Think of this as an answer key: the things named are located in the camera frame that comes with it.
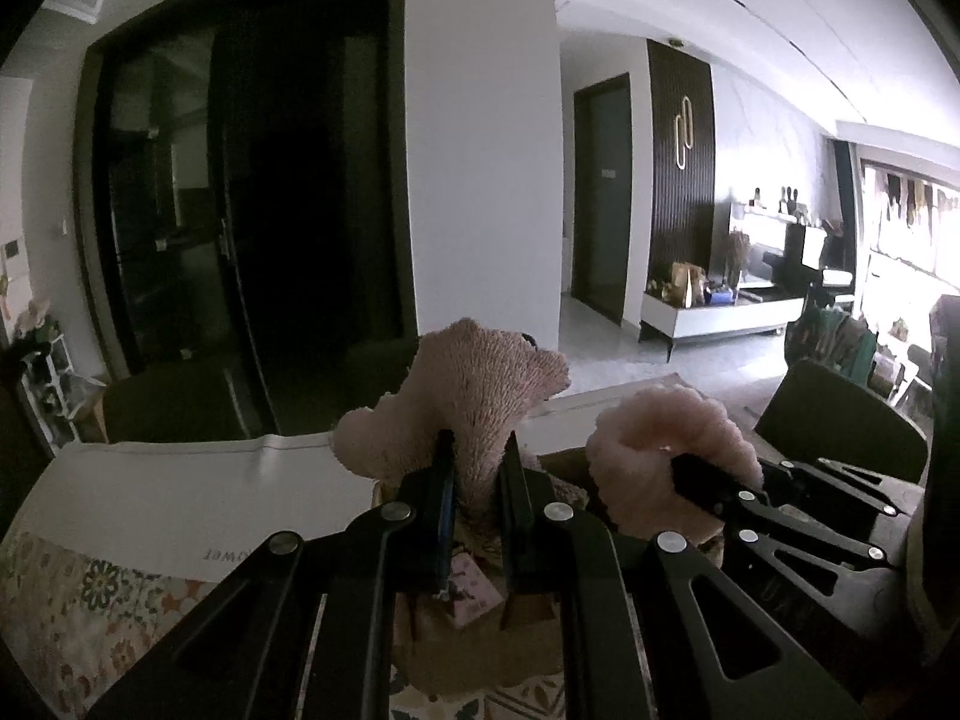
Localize white low cabinet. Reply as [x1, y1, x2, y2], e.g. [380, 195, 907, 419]
[640, 287, 809, 362]

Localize white patterned table mat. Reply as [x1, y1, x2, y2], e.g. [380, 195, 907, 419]
[0, 382, 758, 720]

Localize hanging clothes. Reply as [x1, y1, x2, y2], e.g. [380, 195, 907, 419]
[786, 303, 880, 392]

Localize brown paper bag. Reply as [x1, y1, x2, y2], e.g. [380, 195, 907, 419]
[669, 260, 707, 309]

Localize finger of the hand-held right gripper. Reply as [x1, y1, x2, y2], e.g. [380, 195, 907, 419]
[757, 456, 905, 520]
[670, 452, 895, 617]

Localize dark glass room door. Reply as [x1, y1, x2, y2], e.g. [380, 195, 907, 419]
[571, 73, 632, 325]

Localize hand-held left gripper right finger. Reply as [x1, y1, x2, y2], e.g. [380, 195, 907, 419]
[497, 433, 875, 720]

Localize dark green dining chair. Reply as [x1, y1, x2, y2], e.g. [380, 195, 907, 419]
[753, 358, 932, 482]
[100, 370, 265, 443]
[340, 336, 421, 400]

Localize pink plush toy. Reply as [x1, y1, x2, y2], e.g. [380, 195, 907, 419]
[333, 317, 572, 627]

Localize plush flower bunch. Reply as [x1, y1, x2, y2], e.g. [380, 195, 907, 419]
[13, 298, 55, 340]

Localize white shoe shelf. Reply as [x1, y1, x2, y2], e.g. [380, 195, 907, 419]
[18, 330, 86, 445]

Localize white wall shelf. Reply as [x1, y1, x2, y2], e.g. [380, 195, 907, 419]
[730, 201, 842, 227]

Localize dark slatted wall panel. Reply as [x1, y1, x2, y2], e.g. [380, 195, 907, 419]
[647, 40, 718, 295]

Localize looped wall lamp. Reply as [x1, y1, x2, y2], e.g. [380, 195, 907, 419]
[673, 97, 696, 171]

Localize pink fluffy scrunchie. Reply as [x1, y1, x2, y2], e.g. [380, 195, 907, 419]
[586, 388, 765, 542]

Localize dark sliding glass doors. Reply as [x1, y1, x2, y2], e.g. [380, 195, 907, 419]
[73, 0, 419, 437]

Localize dark curtain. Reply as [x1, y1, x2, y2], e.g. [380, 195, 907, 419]
[832, 138, 860, 295]

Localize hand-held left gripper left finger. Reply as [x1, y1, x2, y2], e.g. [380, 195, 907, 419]
[86, 430, 458, 720]

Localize brown cardboard box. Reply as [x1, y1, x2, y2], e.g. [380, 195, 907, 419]
[371, 446, 728, 698]

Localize dried flower bouquet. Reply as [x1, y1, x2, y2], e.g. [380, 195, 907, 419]
[725, 230, 752, 287]

